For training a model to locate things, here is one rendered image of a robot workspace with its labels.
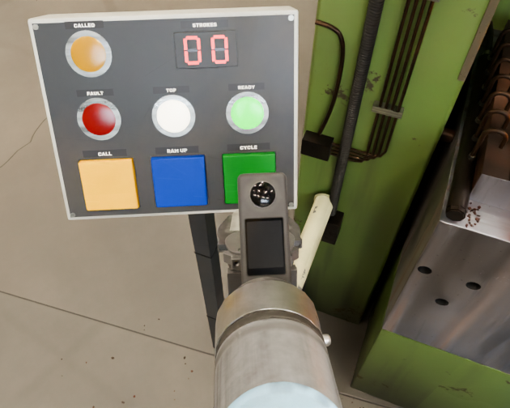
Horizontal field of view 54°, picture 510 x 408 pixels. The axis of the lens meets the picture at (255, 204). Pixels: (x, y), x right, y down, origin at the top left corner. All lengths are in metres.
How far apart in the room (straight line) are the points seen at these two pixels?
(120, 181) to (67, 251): 1.22
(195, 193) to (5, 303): 1.28
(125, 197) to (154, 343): 1.02
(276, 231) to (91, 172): 0.35
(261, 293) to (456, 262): 0.56
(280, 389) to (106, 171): 0.48
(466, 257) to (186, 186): 0.48
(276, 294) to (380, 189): 0.74
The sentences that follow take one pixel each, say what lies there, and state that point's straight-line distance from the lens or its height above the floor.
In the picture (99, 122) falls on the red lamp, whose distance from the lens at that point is 0.72.
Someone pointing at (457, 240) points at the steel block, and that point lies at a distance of 0.88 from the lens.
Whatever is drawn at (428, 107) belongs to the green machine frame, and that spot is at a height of 0.96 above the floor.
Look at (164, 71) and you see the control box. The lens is 0.69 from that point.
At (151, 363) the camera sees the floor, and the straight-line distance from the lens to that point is 1.69.
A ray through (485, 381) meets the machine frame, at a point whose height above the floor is 0.39.
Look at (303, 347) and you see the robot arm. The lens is 0.37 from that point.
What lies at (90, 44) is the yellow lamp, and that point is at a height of 1.18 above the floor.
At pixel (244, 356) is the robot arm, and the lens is 0.37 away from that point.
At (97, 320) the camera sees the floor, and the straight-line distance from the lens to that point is 1.78.
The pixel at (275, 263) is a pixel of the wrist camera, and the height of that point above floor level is 1.17.
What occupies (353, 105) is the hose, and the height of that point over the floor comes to 0.94.
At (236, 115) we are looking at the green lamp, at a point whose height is 1.09.
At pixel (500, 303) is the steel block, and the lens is 1.02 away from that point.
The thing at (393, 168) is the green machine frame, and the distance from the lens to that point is 1.07.
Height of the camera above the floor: 1.58
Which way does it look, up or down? 54 degrees down
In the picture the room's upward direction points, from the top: straight up
